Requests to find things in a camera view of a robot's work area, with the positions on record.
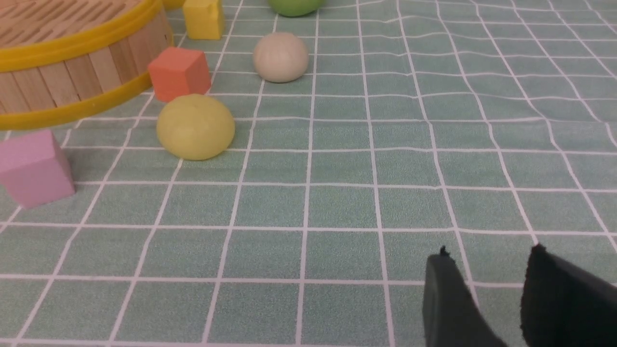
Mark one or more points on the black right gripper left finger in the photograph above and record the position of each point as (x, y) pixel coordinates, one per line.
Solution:
(450, 315)

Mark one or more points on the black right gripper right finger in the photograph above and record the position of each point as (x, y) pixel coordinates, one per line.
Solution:
(565, 306)

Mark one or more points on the white bun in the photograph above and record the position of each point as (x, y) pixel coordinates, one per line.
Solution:
(280, 57)

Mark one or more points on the yellow bun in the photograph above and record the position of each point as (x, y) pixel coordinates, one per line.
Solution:
(195, 127)

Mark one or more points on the woven bamboo steamer lid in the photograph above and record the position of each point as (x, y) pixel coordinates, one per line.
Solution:
(171, 5)

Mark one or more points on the bamboo steamer tray yellow rim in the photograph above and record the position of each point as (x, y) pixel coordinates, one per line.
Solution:
(63, 60)

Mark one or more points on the green checkered tablecloth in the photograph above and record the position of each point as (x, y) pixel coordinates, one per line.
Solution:
(484, 126)

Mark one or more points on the green apple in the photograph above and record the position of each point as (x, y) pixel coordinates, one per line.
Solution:
(295, 8)

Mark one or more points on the orange cube block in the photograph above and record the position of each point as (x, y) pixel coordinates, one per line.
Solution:
(179, 72)

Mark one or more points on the yellow cube block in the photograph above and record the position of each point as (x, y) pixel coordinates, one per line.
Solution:
(204, 19)

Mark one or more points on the pink cube block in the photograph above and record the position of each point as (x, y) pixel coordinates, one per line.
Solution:
(34, 169)

